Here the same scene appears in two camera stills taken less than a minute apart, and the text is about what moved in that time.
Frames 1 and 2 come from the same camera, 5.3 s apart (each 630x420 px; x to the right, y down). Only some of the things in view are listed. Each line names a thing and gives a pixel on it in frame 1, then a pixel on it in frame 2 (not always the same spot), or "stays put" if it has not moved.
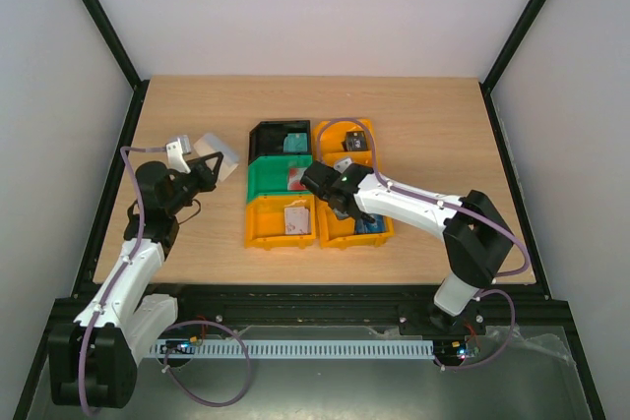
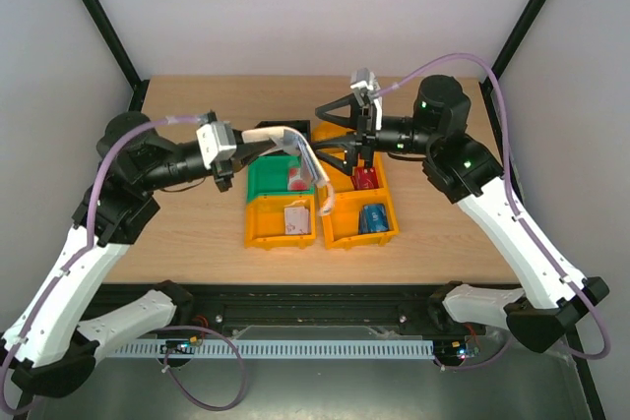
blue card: x=364 y=226 stays put
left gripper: x=208 y=178 → x=223 y=169
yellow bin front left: x=265 y=221 stays put
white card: x=297 y=220 stays put
